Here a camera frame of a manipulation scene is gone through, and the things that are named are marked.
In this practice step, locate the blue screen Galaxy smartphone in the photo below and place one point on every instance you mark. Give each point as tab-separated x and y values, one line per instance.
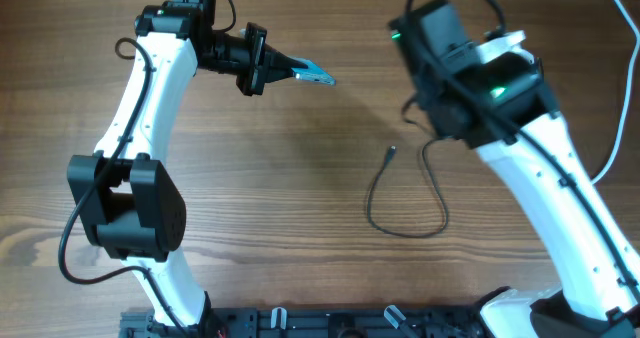
312	73

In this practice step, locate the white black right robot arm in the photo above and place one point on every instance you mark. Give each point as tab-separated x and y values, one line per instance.
494	98

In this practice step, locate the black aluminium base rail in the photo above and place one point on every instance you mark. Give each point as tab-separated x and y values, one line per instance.
430	322

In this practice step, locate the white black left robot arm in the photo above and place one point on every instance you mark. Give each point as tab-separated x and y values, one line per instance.
124	198

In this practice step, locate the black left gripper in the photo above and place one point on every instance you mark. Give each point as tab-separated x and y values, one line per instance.
267	64

